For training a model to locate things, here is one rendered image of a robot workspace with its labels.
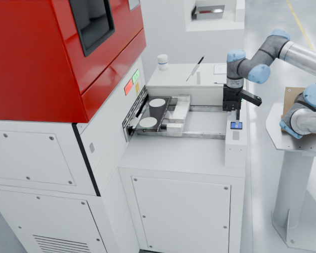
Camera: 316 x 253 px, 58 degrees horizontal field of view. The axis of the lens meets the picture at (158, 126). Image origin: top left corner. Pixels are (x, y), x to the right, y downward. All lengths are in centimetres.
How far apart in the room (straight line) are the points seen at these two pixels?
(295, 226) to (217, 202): 87
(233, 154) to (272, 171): 128
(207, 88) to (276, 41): 70
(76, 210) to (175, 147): 59
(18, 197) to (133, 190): 59
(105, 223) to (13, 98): 74
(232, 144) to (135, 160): 51
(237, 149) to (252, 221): 99
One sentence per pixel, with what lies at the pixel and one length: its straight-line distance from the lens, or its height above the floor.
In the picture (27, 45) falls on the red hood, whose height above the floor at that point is 153.
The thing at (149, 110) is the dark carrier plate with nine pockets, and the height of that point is 90.
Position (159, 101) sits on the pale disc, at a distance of 179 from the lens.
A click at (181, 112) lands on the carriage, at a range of 169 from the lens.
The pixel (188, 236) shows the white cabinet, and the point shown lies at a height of 31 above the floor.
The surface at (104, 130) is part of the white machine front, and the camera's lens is 130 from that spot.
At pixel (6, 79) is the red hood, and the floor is 141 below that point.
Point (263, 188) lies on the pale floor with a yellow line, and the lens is 245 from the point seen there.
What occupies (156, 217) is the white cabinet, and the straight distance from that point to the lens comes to 169.
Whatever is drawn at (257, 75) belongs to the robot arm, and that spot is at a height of 129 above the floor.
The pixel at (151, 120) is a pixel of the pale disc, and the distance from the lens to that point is 161.
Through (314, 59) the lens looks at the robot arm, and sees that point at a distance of 114.
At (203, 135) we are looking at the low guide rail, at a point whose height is 84.
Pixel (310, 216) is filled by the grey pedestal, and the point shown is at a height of 8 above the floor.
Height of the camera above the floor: 178
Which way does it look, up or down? 34 degrees down
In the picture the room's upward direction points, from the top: 8 degrees counter-clockwise
